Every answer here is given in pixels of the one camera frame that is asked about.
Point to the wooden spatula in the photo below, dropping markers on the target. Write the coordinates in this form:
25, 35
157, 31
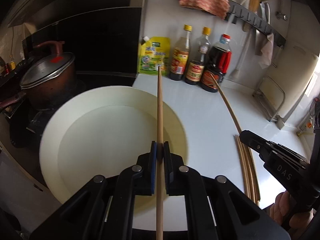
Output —
253, 7

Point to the yellow cap soy bottle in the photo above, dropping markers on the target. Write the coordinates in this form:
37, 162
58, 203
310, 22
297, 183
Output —
196, 65

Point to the red white checked cloth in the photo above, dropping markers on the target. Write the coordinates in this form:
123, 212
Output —
219, 8

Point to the yellow green refill pouch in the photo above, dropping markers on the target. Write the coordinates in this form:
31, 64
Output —
154, 54

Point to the wooden chopstick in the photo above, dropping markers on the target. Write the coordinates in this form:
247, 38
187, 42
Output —
243, 167
248, 171
159, 168
235, 120
254, 175

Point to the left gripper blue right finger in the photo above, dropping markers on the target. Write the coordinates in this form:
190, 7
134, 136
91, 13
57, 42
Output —
168, 169

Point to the dark pot with lid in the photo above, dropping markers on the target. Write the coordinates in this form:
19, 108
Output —
46, 79

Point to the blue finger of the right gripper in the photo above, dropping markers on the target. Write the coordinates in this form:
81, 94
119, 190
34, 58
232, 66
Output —
255, 142

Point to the yellow cap vinegar bottle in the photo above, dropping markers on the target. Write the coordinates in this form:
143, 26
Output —
180, 54

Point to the right hand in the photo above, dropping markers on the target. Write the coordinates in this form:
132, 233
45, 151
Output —
282, 207

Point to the black wall hook rail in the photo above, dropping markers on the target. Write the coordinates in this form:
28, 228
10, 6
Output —
262, 25

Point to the red cap soy sauce jug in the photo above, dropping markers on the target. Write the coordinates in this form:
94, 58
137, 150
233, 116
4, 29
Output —
217, 64

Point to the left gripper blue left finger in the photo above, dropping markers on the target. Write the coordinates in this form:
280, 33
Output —
151, 169

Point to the metal board rack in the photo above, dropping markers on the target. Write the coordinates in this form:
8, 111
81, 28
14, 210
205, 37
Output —
270, 98

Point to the large white round bowl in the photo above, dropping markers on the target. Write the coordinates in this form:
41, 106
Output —
103, 131

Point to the white cutting board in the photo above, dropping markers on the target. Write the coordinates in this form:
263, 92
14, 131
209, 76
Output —
293, 71

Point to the pink hanging rag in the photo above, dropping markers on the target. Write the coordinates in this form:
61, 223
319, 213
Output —
266, 51

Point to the black range hood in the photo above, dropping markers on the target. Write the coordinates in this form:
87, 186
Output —
104, 35

